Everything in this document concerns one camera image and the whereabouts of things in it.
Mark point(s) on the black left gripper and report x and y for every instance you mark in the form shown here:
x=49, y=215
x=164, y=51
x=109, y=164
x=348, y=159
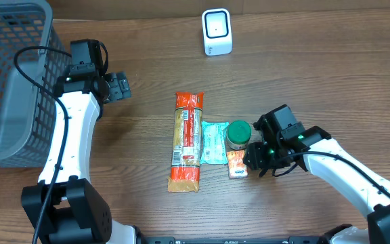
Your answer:
x=119, y=87

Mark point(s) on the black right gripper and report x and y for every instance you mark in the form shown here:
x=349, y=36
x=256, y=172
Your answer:
x=252, y=154

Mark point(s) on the small orange snack packet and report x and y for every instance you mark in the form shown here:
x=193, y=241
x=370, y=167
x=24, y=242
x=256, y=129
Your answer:
x=237, y=169

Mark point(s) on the green lidded jar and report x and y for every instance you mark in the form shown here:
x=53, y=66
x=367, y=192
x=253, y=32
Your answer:
x=238, y=134

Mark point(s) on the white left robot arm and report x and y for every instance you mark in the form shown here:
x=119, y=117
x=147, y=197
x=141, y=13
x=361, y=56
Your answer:
x=63, y=206

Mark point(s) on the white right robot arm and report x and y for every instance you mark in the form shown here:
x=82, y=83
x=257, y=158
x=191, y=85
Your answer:
x=367, y=191

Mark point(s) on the white barcode scanner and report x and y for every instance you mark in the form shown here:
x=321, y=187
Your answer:
x=217, y=32

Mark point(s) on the teal tissue packet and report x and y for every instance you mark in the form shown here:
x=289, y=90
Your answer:
x=213, y=143

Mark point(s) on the long orange noodle package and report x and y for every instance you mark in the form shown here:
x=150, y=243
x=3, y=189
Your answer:
x=187, y=142

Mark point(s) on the grey plastic mesh basket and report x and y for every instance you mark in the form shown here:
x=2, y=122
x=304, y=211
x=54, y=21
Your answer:
x=29, y=47

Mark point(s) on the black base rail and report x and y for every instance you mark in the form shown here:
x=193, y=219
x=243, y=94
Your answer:
x=288, y=240

